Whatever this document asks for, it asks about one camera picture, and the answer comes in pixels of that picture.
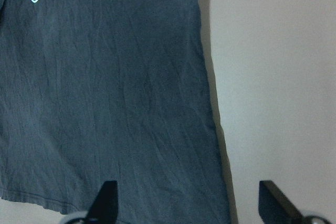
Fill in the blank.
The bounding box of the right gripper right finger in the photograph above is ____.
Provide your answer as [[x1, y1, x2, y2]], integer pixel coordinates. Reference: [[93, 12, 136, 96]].
[[258, 180, 330, 224]]

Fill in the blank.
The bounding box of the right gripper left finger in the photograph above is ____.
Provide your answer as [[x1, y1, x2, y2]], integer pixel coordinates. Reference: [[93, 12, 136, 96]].
[[60, 180, 118, 224]]

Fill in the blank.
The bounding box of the black printed t-shirt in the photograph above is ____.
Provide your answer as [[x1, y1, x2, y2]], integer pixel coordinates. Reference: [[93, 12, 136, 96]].
[[1, 0, 231, 223]]

